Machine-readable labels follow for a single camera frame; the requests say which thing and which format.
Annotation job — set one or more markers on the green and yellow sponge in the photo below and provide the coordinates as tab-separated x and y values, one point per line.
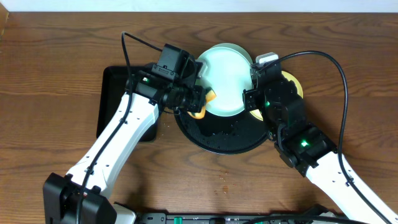
210	96

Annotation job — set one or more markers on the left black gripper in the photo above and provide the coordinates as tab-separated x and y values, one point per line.
199	98

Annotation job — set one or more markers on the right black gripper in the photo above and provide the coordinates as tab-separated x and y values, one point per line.
250	101

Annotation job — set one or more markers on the light blue plate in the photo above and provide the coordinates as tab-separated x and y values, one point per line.
228	75
237	48

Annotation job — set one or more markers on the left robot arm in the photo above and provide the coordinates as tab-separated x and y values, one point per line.
82	195

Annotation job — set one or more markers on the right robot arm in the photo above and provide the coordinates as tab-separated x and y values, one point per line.
306	148

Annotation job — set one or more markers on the black round tray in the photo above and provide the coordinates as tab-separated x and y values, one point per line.
224	135

